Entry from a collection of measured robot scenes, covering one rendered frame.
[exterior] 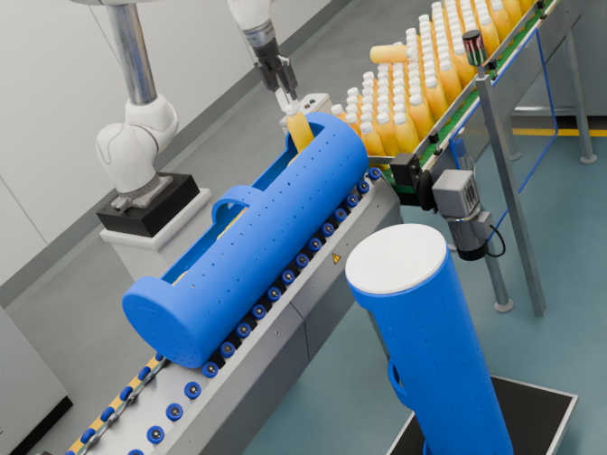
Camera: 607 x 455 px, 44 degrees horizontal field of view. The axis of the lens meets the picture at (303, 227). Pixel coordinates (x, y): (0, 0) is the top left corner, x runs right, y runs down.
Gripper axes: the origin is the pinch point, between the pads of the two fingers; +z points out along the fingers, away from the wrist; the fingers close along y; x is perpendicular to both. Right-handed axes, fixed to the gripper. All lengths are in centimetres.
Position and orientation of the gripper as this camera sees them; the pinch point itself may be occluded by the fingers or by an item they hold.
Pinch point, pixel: (287, 100)
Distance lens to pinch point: 233.9
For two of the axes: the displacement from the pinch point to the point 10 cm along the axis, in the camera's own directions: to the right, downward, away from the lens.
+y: 7.7, 1.0, -6.4
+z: 3.5, 7.7, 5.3
